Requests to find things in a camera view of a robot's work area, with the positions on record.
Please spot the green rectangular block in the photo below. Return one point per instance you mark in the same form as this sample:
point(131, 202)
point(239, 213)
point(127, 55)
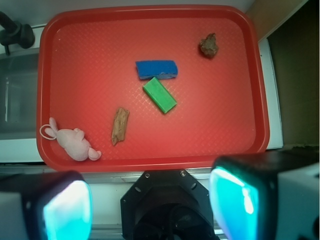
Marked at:
point(159, 95)

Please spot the brown rock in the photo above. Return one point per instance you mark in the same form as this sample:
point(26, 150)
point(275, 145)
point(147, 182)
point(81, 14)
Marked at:
point(208, 46)

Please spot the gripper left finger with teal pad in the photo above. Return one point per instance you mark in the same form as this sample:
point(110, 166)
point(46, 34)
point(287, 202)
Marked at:
point(45, 206)

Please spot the steel sink basin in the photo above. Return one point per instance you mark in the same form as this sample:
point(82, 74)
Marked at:
point(18, 94)

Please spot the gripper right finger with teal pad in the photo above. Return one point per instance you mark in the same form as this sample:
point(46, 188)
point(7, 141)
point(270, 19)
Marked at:
point(274, 195)

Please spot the blue sponge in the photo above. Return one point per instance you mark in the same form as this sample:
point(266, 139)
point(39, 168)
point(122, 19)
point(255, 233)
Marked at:
point(161, 69)

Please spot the red plastic tray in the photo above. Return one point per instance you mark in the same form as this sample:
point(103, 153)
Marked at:
point(87, 70)

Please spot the pink plush bunny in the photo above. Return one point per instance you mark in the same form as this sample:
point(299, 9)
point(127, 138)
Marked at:
point(73, 141)

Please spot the brown wood piece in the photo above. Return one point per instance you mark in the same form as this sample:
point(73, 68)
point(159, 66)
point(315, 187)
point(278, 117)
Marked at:
point(119, 127)

